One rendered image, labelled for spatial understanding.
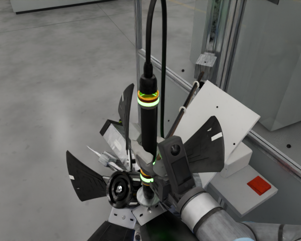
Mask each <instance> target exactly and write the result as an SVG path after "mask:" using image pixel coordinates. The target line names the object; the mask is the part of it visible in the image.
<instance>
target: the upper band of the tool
mask: <svg viewBox="0 0 301 241"><path fill-rule="evenodd" d="M138 96H139V97H140V98H141V99H143V100H153V99H156V98H157V97H158V96H159V91H158V90H157V92H156V93H154V94H151V95H145V94H142V93H140V91H139V90H138ZM143 106H144V105H143Z"/></svg>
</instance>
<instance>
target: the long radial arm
mask: <svg viewBox="0 0 301 241"><path fill-rule="evenodd" d="M103 137H104V139H105V140H106V141H107V143H108V144H109V146H110V147H111V148H112V150H113V151H114V152H115V154H116V155H117V157H118V158H119V159H120V161H121V162H122V163H123V164H124V166H125V167H126V169H127V170H129V171H130V168H129V164H128V162H127V159H129V156H128V155H127V150H126V139H125V133H124V128H123V126H120V125H116V124H113V123H111V124H110V126H109V128H108V129H107V131H106V132H105V134H104V135H103ZM129 148H130V150H131V153H132V159H136V157H135V155H134V153H133V150H132V147H131V140H130V138H129ZM139 169H140V167H139V166H138V164H137V160H136V163H135V164H133V170H134V171H137V170H139Z"/></svg>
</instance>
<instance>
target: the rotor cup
mask: <svg viewBox="0 0 301 241"><path fill-rule="evenodd" d="M133 178H136V179H140V181H134V180H133ZM141 183H142V181H141V177H140V169H139V170H137V171H129V170H117V171H115V172H114V173H113V174H112V175H111V176H110V178H109V180H108V182H107V188H106V194H107V199H108V201H109V203H110V205H111V206H112V207H114V208H116V209H134V208H136V207H138V206H139V205H140V203H139V202H138V200H137V196H136V194H137V191H138V190H139V188H141V187H142V185H141ZM118 186H121V187H122V191H121V192H120V193H119V192H118V191H117V187H118ZM131 202H137V204H130V203H131Z"/></svg>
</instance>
